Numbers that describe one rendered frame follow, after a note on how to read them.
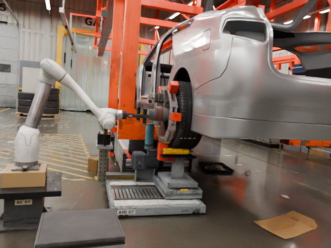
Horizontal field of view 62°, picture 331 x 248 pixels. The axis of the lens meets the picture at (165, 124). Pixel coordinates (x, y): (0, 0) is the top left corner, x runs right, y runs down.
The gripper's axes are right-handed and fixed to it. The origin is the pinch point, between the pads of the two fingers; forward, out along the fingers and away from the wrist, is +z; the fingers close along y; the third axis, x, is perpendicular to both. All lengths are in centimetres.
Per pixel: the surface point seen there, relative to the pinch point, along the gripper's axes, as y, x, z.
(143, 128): -60, -18, 11
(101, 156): -73, -53, -32
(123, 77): -60, 37, -15
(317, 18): -672, 374, 784
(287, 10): -166, 180, 260
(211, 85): 57, 29, 36
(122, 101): -60, 10, -14
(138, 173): -56, -68, 8
